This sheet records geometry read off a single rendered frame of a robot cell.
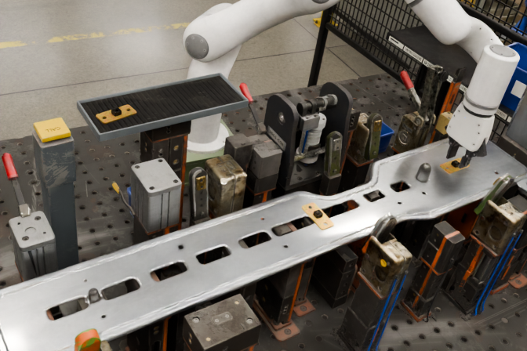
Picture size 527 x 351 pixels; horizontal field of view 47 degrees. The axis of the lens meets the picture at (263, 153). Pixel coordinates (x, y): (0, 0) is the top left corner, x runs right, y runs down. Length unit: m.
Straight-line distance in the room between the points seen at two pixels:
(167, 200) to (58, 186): 0.26
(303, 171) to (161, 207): 0.45
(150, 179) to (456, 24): 0.77
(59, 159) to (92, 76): 2.43
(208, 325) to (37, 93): 2.64
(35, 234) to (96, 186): 0.67
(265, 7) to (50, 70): 2.39
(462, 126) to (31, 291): 1.07
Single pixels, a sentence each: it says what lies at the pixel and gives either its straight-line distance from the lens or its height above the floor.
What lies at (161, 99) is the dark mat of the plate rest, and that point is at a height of 1.16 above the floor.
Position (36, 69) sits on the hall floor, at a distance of 3.85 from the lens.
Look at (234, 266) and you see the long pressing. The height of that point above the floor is 1.00.
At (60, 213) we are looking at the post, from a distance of 1.47.
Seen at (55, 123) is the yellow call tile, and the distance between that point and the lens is 1.37.
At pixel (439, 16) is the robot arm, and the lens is 1.49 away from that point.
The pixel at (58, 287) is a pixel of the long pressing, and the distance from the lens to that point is 1.24.
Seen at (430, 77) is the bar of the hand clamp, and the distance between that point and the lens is 1.68.
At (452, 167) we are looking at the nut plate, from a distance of 1.71.
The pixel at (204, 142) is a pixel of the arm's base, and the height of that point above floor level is 0.81.
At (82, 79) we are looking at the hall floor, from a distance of 3.74.
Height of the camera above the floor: 1.95
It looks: 37 degrees down
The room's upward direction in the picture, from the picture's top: 10 degrees clockwise
